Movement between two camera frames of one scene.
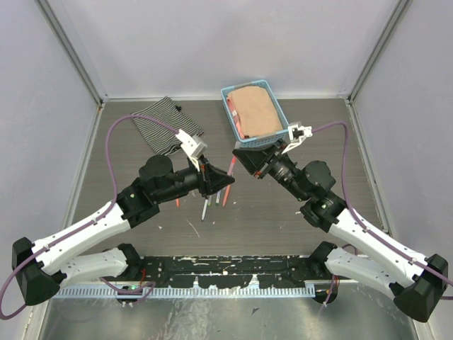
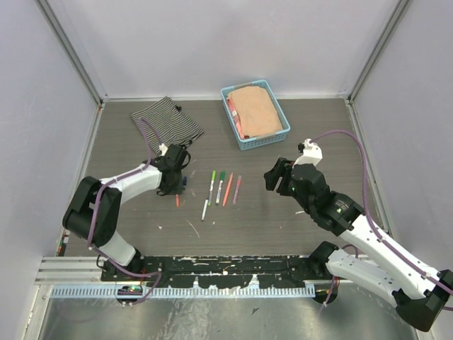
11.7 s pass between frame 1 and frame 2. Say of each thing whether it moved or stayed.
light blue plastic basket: stayed
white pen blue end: stayed
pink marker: moved
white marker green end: stayed
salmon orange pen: stayed
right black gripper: moved
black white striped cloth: stayed
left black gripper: moved
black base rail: stayed
